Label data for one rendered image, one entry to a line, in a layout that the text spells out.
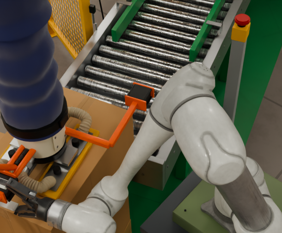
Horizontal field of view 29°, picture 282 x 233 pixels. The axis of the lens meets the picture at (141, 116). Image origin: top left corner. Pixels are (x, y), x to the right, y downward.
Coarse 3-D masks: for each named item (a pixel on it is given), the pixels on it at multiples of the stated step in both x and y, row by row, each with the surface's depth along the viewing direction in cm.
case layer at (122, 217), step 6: (0, 132) 264; (0, 138) 261; (126, 198) 257; (126, 204) 260; (120, 210) 253; (126, 210) 263; (114, 216) 246; (120, 216) 256; (126, 216) 266; (120, 222) 259; (126, 222) 270; (120, 228) 262
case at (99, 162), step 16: (80, 96) 223; (96, 112) 217; (112, 112) 216; (96, 128) 211; (112, 128) 211; (128, 128) 218; (0, 144) 207; (128, 144) 225; (96, 160) 201; (112, 160) 214; (32, 176) 197; (80, 176) 196; (96, 176) 203; (64, 192) 192; (80, 192) 195; (0, 208) 189; (0, 224) 200; (16, 224) 193; (32, 224) 185
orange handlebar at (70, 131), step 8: (136, 104) 201; (128, 112) 198; (128, 120) 196; (120, 128) 193; (72, 136) 193; (80, 136) 191; (88, 136) 191; (112, 136) 190; (96, 144) 190; (104, 144) 188; (112, 144) 188; (16, 152) 187; (32, 152) 187; (16, 160) 186; (24, 160) 184; (16, 168) 182; (0, 200) 175
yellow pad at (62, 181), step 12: (96, 132) 208; (72, 144) 202; (84, 144) 203; (84, 156) 201; (48, 168) 197; (60, 168) 193; (72, 168) 196; (60, 180) 192; (48, 192) 190; (60, 192) 190
